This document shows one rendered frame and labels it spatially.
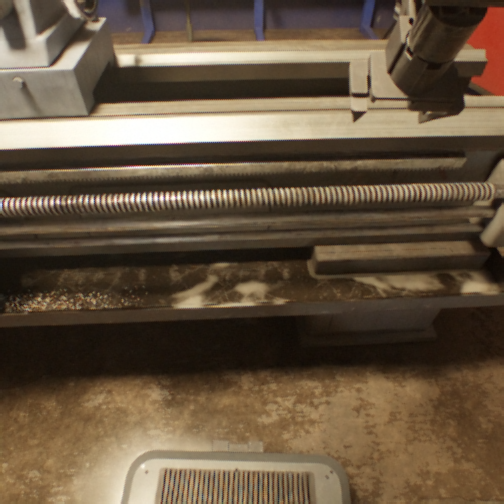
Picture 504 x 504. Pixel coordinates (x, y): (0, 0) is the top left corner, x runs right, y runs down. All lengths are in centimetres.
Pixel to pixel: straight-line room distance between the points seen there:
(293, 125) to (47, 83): 50
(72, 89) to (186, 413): 97
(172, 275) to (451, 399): 100
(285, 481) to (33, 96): 100
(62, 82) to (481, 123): 87
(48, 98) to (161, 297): 53
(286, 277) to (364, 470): 62
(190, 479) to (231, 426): 33
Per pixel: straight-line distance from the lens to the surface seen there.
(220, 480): 99
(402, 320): 139
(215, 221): 83
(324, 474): 101
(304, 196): 80
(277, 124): 80
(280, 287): 103
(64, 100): 92
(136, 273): 111
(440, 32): 44
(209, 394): 133
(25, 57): 92
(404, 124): 87
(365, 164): 87
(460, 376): 152
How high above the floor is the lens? 124
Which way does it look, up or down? 49 degrees down
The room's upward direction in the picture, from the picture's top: straight up
